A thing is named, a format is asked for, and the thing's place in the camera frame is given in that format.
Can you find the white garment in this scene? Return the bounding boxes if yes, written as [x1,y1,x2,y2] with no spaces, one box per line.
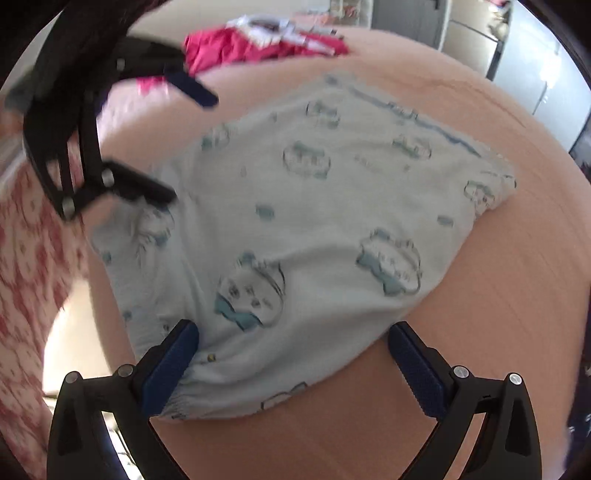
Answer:
[226,14,342,56]

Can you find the white wardrobe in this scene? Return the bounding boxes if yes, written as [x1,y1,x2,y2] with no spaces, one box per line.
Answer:
[489,0,587,148]

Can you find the light blue printed shorts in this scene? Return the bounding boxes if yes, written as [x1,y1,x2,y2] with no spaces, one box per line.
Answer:
[90,74,518,423]

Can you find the person's floral pajama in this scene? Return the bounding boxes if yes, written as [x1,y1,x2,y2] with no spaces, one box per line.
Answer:
[0,161,93,480]

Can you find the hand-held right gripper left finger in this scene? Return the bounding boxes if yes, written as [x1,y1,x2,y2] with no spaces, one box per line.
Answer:
[46,319,200,480]

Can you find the grey door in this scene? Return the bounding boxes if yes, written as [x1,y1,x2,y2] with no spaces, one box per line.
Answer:
[369,0,455,51]

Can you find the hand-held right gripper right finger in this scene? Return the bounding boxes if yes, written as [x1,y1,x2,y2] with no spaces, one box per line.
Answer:
[389,322,543,480]

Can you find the silver fridge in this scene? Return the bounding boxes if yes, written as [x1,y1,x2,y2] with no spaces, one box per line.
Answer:
[441,0,513,79]

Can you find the dark glass cabinet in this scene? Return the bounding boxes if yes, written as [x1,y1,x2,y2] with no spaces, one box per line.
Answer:
[569,115,591,185]

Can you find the magenta garment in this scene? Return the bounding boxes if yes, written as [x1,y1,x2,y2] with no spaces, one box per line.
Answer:
[139,28,349,95]

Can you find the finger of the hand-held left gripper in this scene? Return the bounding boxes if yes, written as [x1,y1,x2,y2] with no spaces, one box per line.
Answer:
[92,37,220,112]
[23,115,178,221]

